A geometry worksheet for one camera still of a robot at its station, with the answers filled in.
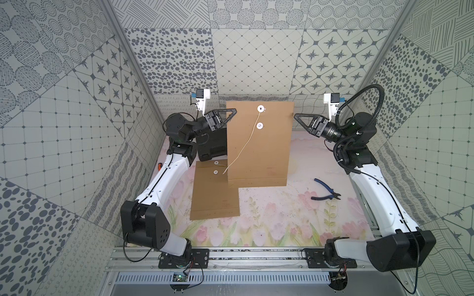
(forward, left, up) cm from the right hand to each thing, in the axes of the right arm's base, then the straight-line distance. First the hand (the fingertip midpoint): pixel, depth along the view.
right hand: (293, 119), depth 62 cm
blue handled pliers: (-8, -25, -44) cm, 52 cm away
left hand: (-3, +18, +3) cm, 18 cm away
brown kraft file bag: (-10, +34, -43) cm, 56 cm away
